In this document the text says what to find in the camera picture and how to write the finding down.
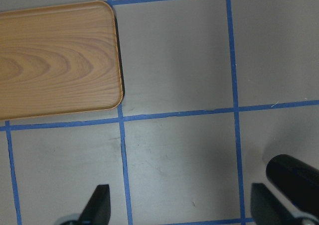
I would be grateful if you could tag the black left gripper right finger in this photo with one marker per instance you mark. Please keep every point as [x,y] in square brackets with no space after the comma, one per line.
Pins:
[266,209]

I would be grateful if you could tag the wooden tray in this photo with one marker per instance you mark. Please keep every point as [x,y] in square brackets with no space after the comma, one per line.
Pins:
[58,60]

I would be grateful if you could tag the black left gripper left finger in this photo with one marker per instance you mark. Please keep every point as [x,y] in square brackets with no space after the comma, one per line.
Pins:
[98,209]

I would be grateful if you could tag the dark wine bottle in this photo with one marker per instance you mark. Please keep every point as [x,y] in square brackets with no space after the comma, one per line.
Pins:
[298,181]

